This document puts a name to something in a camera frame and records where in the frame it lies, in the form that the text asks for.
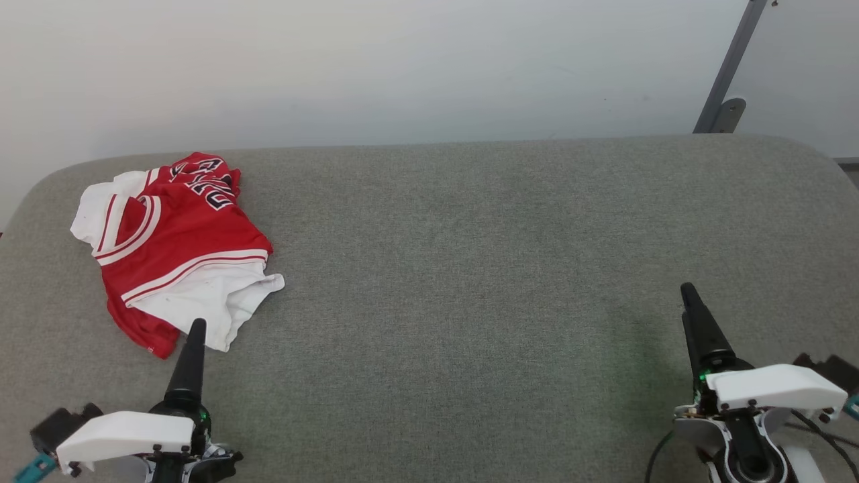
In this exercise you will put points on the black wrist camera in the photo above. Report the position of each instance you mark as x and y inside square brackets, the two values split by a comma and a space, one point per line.
[60, 424]
[835, 370]

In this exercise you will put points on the red and white jersey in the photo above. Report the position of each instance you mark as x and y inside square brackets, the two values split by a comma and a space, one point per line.
[181, 235]

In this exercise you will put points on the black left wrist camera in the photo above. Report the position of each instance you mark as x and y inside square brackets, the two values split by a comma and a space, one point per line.
[60, 424]

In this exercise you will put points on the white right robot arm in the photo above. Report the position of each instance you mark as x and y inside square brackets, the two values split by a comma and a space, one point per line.
[748, 439]

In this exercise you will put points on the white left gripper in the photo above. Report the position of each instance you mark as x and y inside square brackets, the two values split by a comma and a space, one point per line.
[127, 433]

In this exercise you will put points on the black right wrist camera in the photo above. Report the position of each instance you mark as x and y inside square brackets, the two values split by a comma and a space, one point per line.
[835, 370]

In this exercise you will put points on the grey metal post with bracket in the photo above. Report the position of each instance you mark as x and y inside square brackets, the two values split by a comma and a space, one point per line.
[729, 67]

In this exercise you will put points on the grey fabric sofa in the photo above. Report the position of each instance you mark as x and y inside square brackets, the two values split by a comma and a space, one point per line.
[470, 268]

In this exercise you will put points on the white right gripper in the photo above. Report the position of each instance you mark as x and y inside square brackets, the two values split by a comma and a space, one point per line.
[778, 388]

